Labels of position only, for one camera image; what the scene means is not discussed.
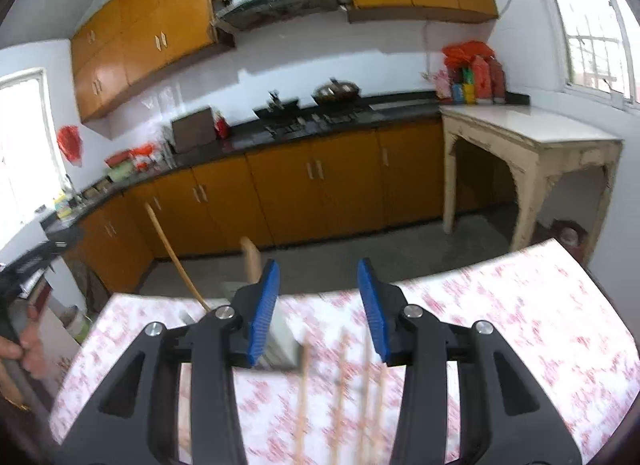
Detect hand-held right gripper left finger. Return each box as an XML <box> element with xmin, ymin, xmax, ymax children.
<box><xmin>60</xmin><ymin>259</ymin><xmax>281</xmax><ymax>465</ymax></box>

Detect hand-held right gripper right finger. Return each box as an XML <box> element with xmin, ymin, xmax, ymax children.
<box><xmin>356</xmin><ymin>258</ymin><xmax>584</xmax><ymax>465</ymax></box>

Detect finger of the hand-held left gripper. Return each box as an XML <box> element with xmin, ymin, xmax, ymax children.
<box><xmin>0</xmin><ymin>228</ymin><xmax>84</xmax><ymax>297</ymax></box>

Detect metal utensil holder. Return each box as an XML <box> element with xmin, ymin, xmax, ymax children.
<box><xmin>180</xmin><ymin>282</ymin><xmax>307</xmax><ymax>372</ymax></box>

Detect wooden spatula handle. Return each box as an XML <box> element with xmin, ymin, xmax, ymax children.
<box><xmin>240</xmin><ymin>237</ymin><xmax>263</xmax><ymax>287</ymax></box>

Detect person's left hand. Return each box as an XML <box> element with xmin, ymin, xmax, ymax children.
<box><xmin>0</xmin><ymin>305</ymin><xmax>47</xmax><ymax>381</ymax></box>

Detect large bright window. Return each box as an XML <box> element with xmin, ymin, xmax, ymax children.
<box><xmin>0</xmin><ymin>68</ymin><xmax>67</xmax><ymax>246</ymax></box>

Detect red plastic bag on hook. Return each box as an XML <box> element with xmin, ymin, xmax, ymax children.
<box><xmin>56</xmin><ymin>125</ymin><xmax>84</xmax><ymax>167</ymax></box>

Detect floral tablecloth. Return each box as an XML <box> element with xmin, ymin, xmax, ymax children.
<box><xmin>50</xmin><ymin>237</ymin><xmax>640</xmax><ymax>465</ymax></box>

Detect orange base cabinets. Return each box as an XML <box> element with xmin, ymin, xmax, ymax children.
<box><xmin>65</xmin><ymin>118</ymin><xmax>446</xmax><ymax>292</ymax></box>

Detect red and white bag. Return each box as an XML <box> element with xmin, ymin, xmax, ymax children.
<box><xmin>131</xmin><ymin>144</ymin><xmax>157</xmax><ymax>171</ymax></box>

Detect black kitchen countertop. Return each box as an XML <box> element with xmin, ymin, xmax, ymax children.
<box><xmin>42</xmin><ymin>92</ymin><xmax>531</xmax><ymax>236</ymax></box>

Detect black gas stove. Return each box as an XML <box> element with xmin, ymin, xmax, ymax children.
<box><xmin>252</xmin><ymin>104</ymin><xmax>369</xmax><ymax>139</ymax></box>

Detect brown cutting board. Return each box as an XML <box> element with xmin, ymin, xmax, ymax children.
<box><xmin>171</xmin><ymin>106</ymin><xmax>219</xmax><ymax>152</ymax></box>

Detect brown jar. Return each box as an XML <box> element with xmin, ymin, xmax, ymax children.
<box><xmin>552</xmin><ymin>219</ymin><xmax>589</xmax><ymax>262</ymax></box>

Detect dark wok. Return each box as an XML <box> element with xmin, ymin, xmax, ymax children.
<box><xmin>312</xmin><ymin>78</ymin><xmax>362</xmax><ymax>106</ymax></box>

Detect worn white table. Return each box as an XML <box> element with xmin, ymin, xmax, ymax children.
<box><xmin>440</xmin><ymin>104</ymin><xmax>624</xmax><ymax>262</ymax></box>

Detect green and yellow packets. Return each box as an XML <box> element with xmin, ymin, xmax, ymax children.
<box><xmin>452</xmin><ymin>68</ymin><xmax>476</xmax><ymax>104</ymax></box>

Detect red packets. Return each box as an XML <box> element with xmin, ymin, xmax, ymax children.
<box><xmin>470</xmin><ymin>56</ymin><xmax>506</xmax><ymax>104</ymax></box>

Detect large red plastic bag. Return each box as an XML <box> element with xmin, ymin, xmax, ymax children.
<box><xmin>442</xmin><ymin>41</ymin><xmax>496</xmax><ymax>69</ymax></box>

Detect barred window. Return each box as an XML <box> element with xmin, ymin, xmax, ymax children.
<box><xmin>547</xmin><ymin>0</ymin><xmax>640</xmax><ymax>107</ymax></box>

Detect long orange wall cabinets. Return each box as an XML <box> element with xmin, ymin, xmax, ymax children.
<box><xmin>70</xmin><ymin>0</ymin><xmax>236</xmax><ymax>123</ymax></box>

